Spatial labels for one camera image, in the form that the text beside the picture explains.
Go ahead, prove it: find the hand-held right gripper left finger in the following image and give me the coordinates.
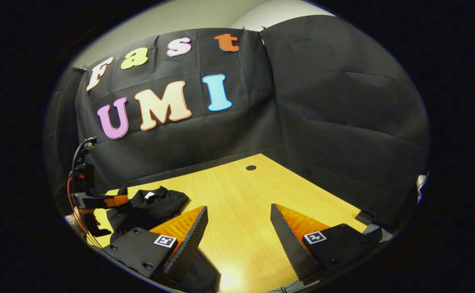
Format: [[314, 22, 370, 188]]
[[103, 206, 209, 282]]

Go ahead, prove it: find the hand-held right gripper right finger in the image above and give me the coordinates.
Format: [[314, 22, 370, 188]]
[[270, 203, 383, 285]]

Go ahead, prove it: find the black t-shirt with white label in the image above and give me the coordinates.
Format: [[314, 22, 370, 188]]
[[106, 186, 221, 293]]

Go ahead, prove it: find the small black block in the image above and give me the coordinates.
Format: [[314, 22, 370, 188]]
[[357, 210, 379, 225]]

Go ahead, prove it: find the black backdrop cloth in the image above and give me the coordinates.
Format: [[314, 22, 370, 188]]
[[44, 15, 430, 228]]

